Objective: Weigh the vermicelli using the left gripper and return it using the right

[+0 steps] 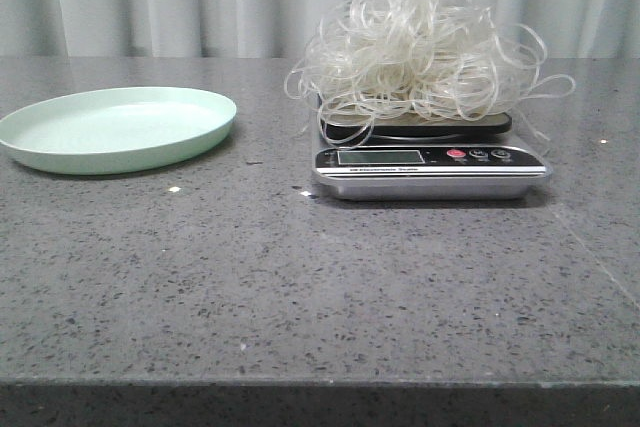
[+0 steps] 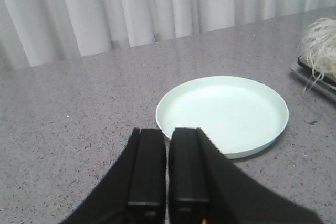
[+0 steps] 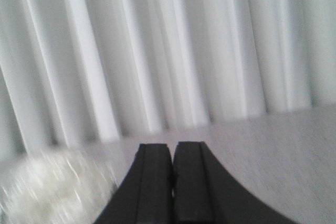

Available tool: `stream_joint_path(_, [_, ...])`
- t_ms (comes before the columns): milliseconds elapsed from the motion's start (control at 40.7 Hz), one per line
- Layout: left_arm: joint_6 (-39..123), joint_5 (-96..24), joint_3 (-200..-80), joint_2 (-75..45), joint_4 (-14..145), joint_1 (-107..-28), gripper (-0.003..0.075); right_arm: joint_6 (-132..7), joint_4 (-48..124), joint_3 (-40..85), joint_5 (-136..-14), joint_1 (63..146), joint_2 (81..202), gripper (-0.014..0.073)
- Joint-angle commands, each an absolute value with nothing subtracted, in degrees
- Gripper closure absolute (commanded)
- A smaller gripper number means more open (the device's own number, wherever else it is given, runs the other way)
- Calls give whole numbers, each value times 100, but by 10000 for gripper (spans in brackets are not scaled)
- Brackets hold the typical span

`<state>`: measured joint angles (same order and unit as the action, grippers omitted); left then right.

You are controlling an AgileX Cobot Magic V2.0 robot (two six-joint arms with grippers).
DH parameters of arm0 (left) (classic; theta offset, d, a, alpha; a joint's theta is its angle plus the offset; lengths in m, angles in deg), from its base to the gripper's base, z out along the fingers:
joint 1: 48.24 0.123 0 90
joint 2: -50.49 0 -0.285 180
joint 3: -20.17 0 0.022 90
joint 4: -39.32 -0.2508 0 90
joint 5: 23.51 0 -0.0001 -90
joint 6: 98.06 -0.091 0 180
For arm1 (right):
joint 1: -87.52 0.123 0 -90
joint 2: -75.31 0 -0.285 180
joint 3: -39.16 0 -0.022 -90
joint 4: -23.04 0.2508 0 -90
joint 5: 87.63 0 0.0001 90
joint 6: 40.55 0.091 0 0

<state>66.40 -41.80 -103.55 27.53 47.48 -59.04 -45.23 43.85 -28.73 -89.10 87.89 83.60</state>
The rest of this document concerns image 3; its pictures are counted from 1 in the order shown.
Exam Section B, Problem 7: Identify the white pleated curtain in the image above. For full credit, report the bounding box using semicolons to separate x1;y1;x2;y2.
1;0;335;159

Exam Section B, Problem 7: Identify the white vermicelli bundle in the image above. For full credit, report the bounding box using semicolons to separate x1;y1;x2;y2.
1;151;118;223

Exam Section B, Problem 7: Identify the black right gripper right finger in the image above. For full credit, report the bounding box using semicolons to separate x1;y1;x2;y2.
173;142;293;223

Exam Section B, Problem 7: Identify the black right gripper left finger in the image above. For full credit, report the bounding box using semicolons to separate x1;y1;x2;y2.
95;143;173;224

